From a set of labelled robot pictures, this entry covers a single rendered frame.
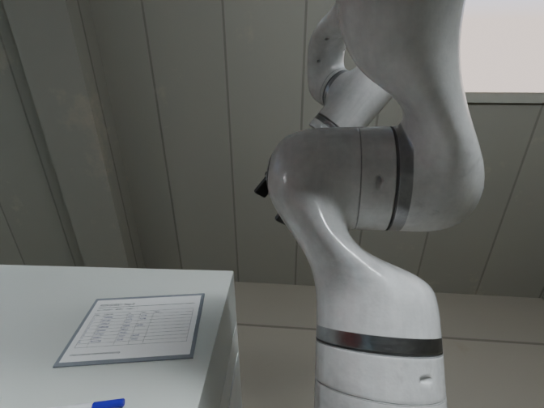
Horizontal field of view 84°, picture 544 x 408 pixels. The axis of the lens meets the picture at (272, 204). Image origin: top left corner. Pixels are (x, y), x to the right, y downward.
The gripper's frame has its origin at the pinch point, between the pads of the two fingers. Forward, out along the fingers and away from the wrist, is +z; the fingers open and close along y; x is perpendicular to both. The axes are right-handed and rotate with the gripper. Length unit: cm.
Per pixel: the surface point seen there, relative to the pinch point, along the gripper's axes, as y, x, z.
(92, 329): -3.0, 17.1, 34.4
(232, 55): 117, -27, -25
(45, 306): 7.4, 21.8, 41.6
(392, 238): 43, -145, -4
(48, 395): -12.9, 22.6, 36.0
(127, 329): -5.7, 13.3, 30.6
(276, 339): 31, -103, 78
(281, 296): 59, -122, 71
